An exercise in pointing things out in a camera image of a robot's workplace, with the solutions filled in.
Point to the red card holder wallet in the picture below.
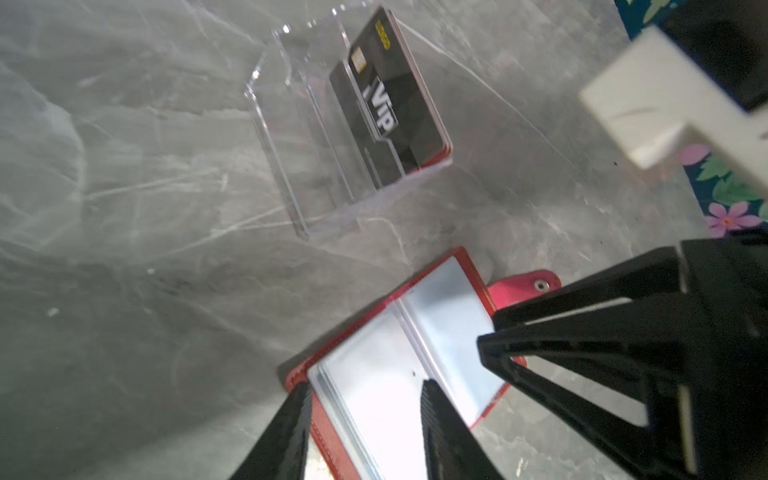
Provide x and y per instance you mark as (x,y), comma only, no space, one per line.
(367,379)

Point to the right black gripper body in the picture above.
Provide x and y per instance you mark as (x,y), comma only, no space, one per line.
(727,278)

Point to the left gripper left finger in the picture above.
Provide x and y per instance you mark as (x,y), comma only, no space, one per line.
(281,451)

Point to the black credit card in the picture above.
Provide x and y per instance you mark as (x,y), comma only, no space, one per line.
(365,83)

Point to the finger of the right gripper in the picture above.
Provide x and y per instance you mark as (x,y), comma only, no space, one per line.
(618,355)
(657,271)

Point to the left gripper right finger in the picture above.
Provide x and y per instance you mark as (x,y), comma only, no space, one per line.
(451,451)

